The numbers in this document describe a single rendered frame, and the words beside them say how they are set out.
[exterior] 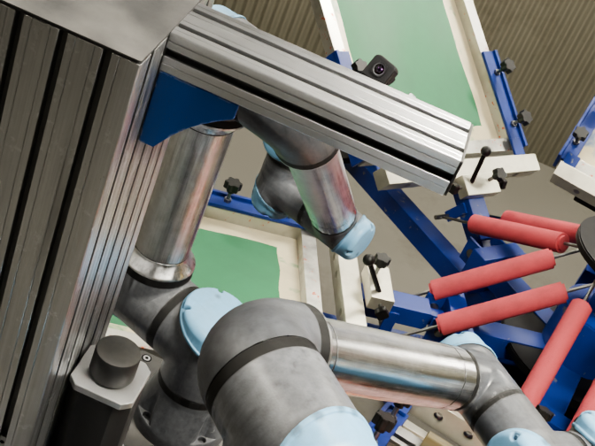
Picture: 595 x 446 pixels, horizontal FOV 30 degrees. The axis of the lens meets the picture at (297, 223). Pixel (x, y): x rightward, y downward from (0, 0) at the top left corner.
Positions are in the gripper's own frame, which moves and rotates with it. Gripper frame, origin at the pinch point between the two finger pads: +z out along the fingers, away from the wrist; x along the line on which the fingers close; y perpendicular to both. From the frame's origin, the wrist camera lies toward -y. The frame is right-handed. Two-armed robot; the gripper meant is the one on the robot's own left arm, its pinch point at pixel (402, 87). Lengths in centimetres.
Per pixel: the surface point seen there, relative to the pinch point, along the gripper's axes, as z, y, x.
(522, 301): 45, 45, 36
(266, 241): 32, 75, -20
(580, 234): 60, 31, 34
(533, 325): 65, 61, 39
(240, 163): 185, 183, -111
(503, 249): 80, 60, 19
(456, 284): 47, 56, 21
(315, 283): 27, 69, -2
